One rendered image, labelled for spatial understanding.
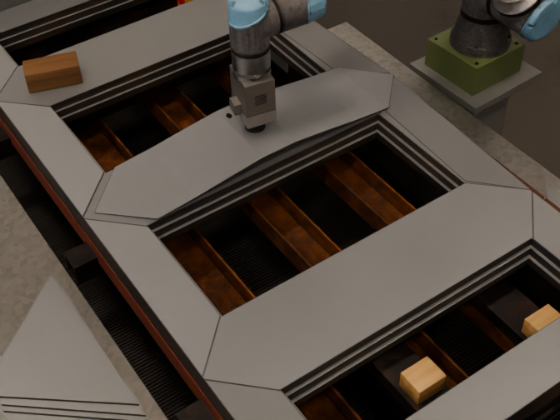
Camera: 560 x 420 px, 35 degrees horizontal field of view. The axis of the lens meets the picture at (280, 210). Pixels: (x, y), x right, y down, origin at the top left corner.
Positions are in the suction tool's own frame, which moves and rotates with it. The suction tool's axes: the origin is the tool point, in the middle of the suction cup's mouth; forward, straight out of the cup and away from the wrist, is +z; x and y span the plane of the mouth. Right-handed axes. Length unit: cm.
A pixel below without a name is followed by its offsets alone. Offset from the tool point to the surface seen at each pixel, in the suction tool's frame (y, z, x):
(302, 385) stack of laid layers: 58, 4, -15
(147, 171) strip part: 1.2, 1.1, -23.9
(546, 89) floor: -75, 89, 144
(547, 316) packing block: 61, 7, 31
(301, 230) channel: 12.1, 20.4, 4.7
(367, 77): -8.5, 1.8, 30.4
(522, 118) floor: -64, 89, 126
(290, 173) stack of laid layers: 9.7, 5.3, 3.5
